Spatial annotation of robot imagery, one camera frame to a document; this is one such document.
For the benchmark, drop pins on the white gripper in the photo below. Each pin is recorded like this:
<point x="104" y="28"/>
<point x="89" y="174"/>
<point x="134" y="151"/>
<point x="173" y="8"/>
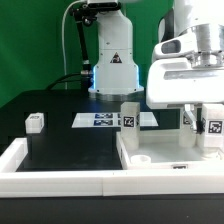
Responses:
<point x="184" y="75"/>

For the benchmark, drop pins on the white square tabletop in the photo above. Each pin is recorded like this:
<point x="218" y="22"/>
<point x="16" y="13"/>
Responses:
<point x="161" y="149"/>

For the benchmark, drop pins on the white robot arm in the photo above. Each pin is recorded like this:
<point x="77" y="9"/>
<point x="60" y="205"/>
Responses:
<point x="117" y="74"/>

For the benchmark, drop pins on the white marker plate with tags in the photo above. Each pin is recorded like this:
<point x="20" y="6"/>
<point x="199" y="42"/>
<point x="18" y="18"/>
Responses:
<point x="109" y="119"/>

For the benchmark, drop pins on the white U-shaped fence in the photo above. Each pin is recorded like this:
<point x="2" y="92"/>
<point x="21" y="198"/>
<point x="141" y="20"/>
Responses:
<point x="13" y="183"/>

